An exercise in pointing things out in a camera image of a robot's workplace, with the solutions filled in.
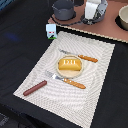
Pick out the dark blue frying pan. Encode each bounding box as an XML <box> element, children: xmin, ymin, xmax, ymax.
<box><xmin>80</xmin><ymin>6</ymin><xmax>108</xmax><ymax>26</ymax></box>

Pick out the dark grey cooking pot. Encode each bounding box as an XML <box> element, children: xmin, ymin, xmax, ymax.
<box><xmin>52</xmin><ymin>0</ymin><xmax>74</xmax><ymax>21</ymax></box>

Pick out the toy knife orange handle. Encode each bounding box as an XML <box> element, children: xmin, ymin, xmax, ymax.
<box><xmin>58</xmin><ymin>49</ymin><xmax>98</xmax><ymax>63</ymax></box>

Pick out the orange toy bread loaf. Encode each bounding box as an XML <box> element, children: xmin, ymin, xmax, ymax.
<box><xmin>58</xmin><ymin>59</ymin><xmax>81</xmax><ymax>71</ymax></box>

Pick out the toy fork orange handle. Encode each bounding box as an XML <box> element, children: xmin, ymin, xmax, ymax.
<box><xmin>45</xmin><ymin>70</ymin><xmax>86</xmax><ymax>89</ymax></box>

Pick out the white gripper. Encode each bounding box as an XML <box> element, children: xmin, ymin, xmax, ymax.
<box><xmin>85</xmin><ymin>0</ymin><xmax>108</xmax><ymax>20</ymax></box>

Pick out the brown toy sausage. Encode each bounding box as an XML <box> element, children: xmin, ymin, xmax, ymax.
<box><xmin>23</xmin><ymin>80</ymin><xmax>47</xmax><ymax>96</ymax></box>

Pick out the beige woven placemat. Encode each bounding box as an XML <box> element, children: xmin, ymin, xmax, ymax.
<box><xmin>14</xmin><ymin>32</ymin><xmax>115</xmax><ymax>128</ymax></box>

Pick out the light blue milk carton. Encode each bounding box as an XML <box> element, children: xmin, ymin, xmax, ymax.
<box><xmin>46</xmin><ymin>24</ymin><xmax>57</xmax><ymax>39</ymax></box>

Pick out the beige bowl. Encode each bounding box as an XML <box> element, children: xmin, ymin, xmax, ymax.
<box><xmin>119</xmin><ymin>5</ymin><xmax>128</xmax><ymax>30</ymax></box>

